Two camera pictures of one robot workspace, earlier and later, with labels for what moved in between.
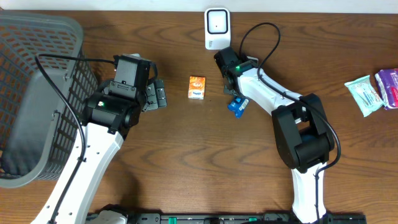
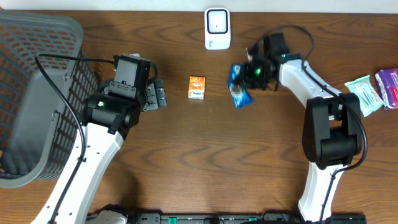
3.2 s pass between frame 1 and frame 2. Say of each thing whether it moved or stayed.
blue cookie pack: moved
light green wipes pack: stayed
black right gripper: moved
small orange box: stayed
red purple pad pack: stayed
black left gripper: stayed
